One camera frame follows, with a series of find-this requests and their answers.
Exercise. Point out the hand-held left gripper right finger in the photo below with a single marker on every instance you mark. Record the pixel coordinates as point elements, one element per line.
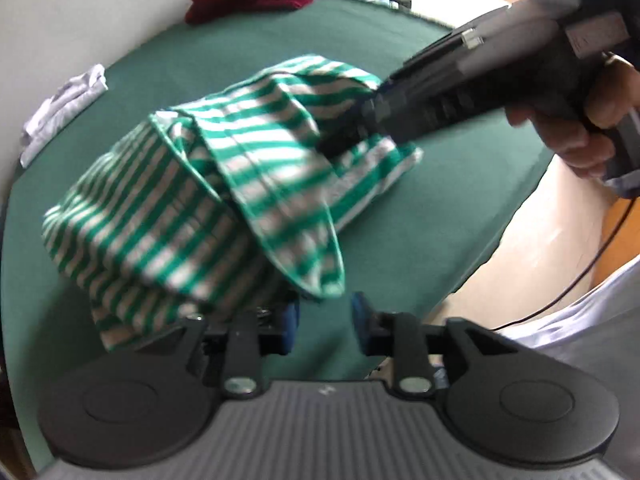
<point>360,325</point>

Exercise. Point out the green white striped shirt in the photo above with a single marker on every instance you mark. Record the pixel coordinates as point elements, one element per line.
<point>200,210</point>

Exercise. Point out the person's light shirt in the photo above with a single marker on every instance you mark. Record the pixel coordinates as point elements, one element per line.
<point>600,320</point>

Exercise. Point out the person's right hand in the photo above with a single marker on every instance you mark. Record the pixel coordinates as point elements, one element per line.
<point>575,145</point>

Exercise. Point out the green table cover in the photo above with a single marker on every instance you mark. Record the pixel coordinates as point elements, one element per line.
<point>200,60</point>

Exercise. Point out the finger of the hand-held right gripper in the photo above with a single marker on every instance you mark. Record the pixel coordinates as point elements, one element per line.
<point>350,130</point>

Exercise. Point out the white folded cloth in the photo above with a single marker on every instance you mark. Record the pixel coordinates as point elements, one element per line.
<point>60,105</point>

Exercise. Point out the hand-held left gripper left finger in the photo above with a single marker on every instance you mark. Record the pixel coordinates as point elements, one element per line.
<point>290,325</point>

